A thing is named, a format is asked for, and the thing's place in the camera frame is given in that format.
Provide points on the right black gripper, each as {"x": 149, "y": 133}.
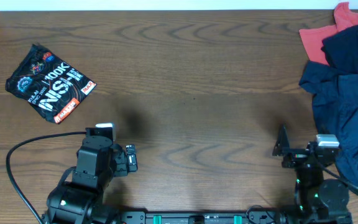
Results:
{"x": 283, "y": 147}

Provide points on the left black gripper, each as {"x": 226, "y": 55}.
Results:
{"x": 121, "y": 157}

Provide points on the black orange patterned jersey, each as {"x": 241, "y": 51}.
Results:
{"x": 49, "y": 84}

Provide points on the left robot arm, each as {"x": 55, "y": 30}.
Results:
{"x": 78, "y": 197}

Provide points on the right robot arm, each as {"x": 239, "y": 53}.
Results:
{"x": 317, "y": 200}

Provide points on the navy blue garment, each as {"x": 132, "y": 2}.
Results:
{"x": 335, "y": 97}

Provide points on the red garment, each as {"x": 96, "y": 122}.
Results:
{"x": 312, "y": 39}

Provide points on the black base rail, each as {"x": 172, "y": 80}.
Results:
{"x": 253, "y": 216}

